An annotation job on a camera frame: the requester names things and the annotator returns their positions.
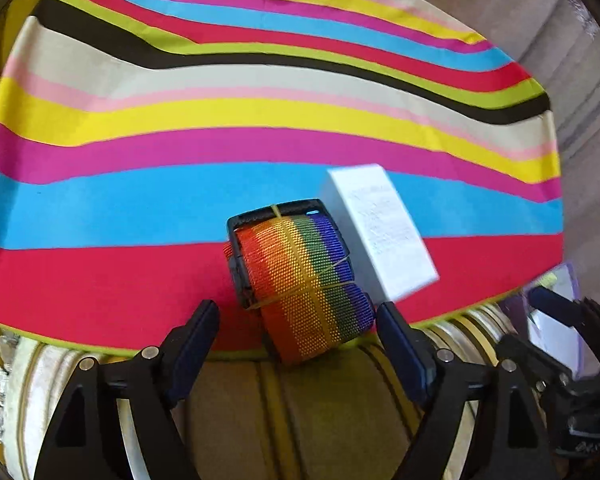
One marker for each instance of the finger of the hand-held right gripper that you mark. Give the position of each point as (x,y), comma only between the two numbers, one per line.
(530,357)
(555,305)

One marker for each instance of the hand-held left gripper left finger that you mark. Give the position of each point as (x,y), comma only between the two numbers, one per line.
(195,355)

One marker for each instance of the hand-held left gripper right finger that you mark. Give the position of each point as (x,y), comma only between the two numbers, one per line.
(405,360)

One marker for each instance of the purple rimmed container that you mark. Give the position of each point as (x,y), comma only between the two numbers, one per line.
(562,277)

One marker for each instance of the olive striped tasselled cushion cover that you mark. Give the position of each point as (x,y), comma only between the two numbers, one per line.
(290,410)

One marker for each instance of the white box with small text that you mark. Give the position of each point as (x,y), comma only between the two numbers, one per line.
(380,220)

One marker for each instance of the colourful striped cloth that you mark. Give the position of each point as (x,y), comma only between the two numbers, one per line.
(230,110)

